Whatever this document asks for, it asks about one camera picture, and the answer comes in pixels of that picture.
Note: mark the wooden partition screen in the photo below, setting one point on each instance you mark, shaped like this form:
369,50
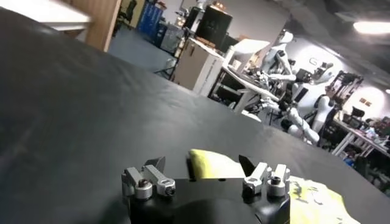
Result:
100,21

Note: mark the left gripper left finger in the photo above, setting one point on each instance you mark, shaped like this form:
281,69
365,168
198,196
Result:
152,179

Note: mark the white standing desk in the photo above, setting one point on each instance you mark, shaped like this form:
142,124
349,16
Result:
248,94

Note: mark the white rectangular table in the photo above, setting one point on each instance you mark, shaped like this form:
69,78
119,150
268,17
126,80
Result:
45,13

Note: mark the white humanoid robot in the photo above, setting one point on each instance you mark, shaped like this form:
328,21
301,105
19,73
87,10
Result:
307,97

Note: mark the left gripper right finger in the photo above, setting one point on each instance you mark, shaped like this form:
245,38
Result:
259,176

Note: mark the tall white cardboard box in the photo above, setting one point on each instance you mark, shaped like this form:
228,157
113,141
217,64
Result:
198,70

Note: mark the yellow-green t-shirt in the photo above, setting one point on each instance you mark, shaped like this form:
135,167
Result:
317,204

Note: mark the white curved panel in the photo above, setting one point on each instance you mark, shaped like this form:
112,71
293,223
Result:
246,50

